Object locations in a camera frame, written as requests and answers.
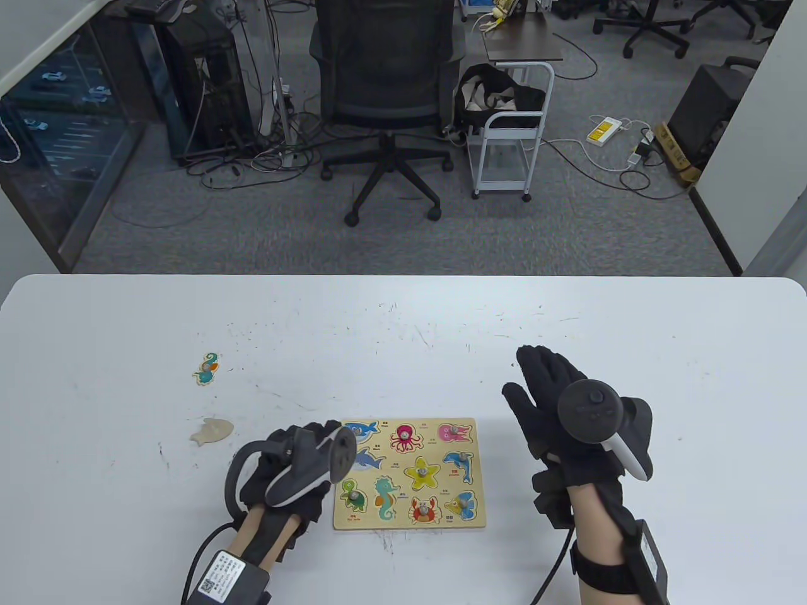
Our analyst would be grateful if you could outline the person's right hand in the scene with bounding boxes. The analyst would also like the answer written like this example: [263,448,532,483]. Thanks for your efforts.
[503,345,653,529]

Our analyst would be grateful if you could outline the person's left hand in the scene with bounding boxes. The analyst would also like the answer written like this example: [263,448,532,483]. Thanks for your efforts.
[240,419,344,536]

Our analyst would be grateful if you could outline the seahorse puzzle piece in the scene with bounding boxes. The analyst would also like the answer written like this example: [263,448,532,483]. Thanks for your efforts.
[192,352,221,386]

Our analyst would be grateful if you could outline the wooden animal puzzle frame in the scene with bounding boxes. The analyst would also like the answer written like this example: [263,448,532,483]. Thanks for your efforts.
[333,417,487,531]

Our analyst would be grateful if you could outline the yellow blue fish puzzle piece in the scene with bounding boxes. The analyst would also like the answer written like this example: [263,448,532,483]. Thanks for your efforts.
[444,490,478,521]

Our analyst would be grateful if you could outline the yellow starfish puzzle piece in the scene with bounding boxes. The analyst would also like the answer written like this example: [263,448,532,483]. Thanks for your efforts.
[405,457,441,492]

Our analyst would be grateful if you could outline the person's right forearm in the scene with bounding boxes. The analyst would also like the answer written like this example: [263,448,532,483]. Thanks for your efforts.
[567,485,637,605]

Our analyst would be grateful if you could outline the person's left forearm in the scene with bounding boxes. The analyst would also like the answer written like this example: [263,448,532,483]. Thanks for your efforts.
[233,504,297,568]

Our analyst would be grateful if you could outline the black white handheld controller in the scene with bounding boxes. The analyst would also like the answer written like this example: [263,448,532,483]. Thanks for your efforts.
[226,423,357,514]
[558,378,654,483]

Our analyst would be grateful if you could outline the black labelled wrist box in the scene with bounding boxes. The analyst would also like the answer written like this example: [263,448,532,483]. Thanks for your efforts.
[183,550,270,605]
[627,520,669,605]

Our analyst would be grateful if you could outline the yellow white power strip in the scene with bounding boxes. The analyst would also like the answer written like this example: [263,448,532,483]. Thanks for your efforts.
[586,117,624,147]

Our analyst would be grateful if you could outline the cardboard box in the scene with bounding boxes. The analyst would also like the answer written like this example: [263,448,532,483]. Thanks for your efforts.
[653,122,702,185]

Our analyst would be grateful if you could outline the white rolling cart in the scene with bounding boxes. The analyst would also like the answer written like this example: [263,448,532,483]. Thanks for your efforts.
[470,61,555,204]

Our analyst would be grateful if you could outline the black bag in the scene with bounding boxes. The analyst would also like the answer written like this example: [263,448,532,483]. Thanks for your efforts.
[454,63,546,130]

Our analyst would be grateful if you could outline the black cabinet box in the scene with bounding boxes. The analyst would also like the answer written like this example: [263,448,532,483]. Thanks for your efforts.
[667,63,757,168]

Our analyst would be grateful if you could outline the dark brown side desk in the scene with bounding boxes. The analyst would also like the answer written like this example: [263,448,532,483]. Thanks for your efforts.
[482,11,564,64]

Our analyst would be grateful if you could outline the white desk leg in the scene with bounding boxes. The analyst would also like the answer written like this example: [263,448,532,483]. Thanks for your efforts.
[268,0,297,168]

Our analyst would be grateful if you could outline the black mesh office chair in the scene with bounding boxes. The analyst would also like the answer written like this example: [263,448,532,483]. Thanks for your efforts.
[309,0,467,228]

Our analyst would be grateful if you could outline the glass partition panel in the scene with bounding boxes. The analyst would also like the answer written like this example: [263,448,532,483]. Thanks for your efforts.
[0,13,149,275]

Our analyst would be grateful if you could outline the black computer tower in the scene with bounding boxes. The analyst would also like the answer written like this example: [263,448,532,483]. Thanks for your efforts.
[158,16,256,158]

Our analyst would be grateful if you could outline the black swivel office chair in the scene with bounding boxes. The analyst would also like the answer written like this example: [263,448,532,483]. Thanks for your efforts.
[593,0,691,61]
[690,0,776,42]

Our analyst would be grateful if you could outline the black keyboard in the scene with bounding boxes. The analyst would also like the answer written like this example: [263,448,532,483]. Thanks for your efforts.
[123,0,190,23]

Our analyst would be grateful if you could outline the thin black cable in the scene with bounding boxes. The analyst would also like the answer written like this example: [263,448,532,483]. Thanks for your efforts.
[183,514,247,593]
[530,526,576,605]

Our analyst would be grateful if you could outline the black wrist strap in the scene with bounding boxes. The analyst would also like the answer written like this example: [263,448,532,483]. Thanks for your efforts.
[571,545,637,596]

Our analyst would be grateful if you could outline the long black floor cable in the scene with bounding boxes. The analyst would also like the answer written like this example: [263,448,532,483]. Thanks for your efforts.
[542,139,691,201]

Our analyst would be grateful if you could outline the bundle of floor cables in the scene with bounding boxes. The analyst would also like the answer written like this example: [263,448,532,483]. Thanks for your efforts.
[183,107,328,190]

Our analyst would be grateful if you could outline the yellow white cable bundle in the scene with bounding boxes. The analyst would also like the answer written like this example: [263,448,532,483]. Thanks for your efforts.
[474,0,513,33]

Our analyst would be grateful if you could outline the white cord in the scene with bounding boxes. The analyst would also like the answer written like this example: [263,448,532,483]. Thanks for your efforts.
[0,115,23,164]

